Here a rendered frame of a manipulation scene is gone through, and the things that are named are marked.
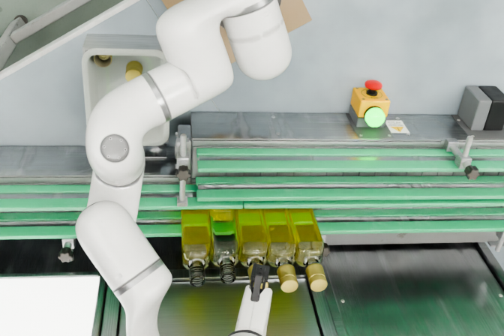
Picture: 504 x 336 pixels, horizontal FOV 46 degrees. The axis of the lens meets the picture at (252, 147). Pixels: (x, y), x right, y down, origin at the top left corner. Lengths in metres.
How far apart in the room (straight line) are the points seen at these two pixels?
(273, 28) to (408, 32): 0.51
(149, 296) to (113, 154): 0.21
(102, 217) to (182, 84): 0.23
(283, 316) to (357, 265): 0.28
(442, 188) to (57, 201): 0.84
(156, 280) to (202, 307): 0.40
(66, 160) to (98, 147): 0.51
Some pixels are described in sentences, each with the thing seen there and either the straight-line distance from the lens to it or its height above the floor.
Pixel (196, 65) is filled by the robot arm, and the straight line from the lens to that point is 0.91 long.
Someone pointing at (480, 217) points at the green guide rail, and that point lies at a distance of 1.52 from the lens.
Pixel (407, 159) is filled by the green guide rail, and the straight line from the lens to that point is 1.33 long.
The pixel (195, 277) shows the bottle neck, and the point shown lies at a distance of 1.14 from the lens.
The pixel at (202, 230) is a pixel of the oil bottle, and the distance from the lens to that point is 1.22.
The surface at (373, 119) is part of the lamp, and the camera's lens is 1.34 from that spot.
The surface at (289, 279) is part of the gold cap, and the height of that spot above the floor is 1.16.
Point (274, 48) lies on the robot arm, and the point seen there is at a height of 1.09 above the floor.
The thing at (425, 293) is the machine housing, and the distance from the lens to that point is 1.46.
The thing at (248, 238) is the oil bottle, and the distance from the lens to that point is 1.20.
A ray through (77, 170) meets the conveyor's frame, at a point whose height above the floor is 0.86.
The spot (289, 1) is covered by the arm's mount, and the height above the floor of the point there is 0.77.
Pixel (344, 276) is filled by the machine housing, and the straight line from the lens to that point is 1.44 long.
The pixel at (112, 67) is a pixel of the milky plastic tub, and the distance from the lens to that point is 1.31.
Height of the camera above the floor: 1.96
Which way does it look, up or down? 57 degrees down
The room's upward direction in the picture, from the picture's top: 168 degrees clockwise
